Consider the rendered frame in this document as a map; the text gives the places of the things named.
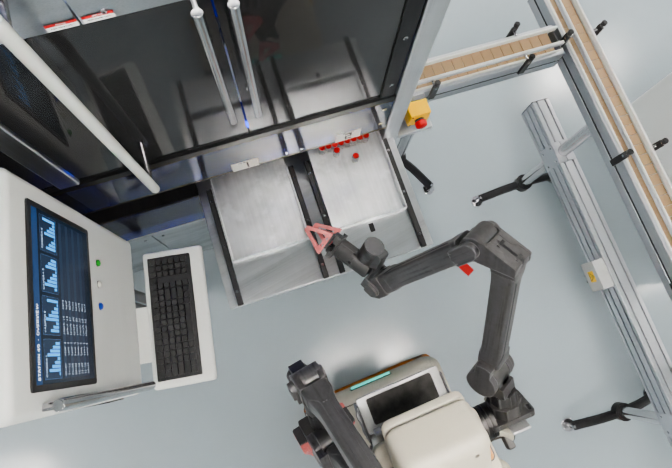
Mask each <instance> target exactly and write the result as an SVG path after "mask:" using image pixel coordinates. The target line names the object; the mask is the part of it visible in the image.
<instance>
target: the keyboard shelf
mask: <svg viewBox="0 0 672 468"><path fill-rule="evenodd" d="M183 253H189V254H190V263H191V272H192V282H193V291H194V300H195V309H196V318H197V327H198V336H199V345H200V354H201V363H202V372H203V373H202V374H200V375H195V376H189V377H184V378H178V379H173V380H168V381H162V382H158V377H157V366H156V355H155V344H154V333H153V321H152V310H151V299H150V288H149V277H148V265H147V259H152V258H158V257H164V256H170V255H176V254H183ZM143 268H144V279H145V291H146V302H147V307H143V308H137V309H136V319H137V331H138V344H139V356H140V364H145V363H151V362H152V371H153V381H154V382H155V383H156V387H155V388H154V389H155V390H163V389H168V388H173V387H179V386H184V385H189V384H195V383H200V382H205V381H211V380H215V379H216V378H217V370H216V362H215V353H214V344H213V336H212V327H211V319H210V310H209V302H208V293H207V285H206V276H205V267H204V259H203V250H202V247H201V246H200V245H195V246H189V247H183V248H177V249H171V250H165V251H159V252H153V253H146V254H144V255H143Z"/></svg>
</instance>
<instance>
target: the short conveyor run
mask: <svg viewBox="0 0 672 468"><path fill-rule="evenodd" d="M519 26H520V22H518V21H516V22H515V23H514V27H512V28H511V29H510V31H509V33H508V34H507V36H506V37H505V38H502V39H499V40H495V41H491V42H488V43H484V44H480V45H477V46H473V47H469V48H466V49H462V50H458V51H455V52H451V53H447V54H444V55H440V56H436V57H433V58H429V59H427V62H426V64H425V67H424V69H423V72H422V74H421V77H420V79H419V82H418V84H417V87H416V89H415V92H414V95H418V94H421V93H424V95H425V97H426V100H427V102H430V101H434V100H437V99H441V98H444V97H448V96H451V95H455V94H458V93H462V92H465V91H469V90H472V89H476V88H479V87H483V86H486V85H490V84H493V83H497V82H500V81H504V80H507V79H511V78H515V77H518V76H522V75H525V74H529V73H532V72H536V71H539V70H543V69H546V68H550V67H554V66H555V65H556V64H557V63H558V62H559V61H560V59H561V58H562V57H563V56H564V55H565V52H564V50H563V48H561V45H563V44H564V43H565V42H564V40H562V41H558V39H557V37H556V35H555V33H554V31H555V30H556V29H557V26H552V25H550V26H546V27H543V28H539V29H535V30H532V31H528V32H524V33H521V34H517V33H516V31H517V29H518V27H519ZM414 95H413V96H414Z"/></svg>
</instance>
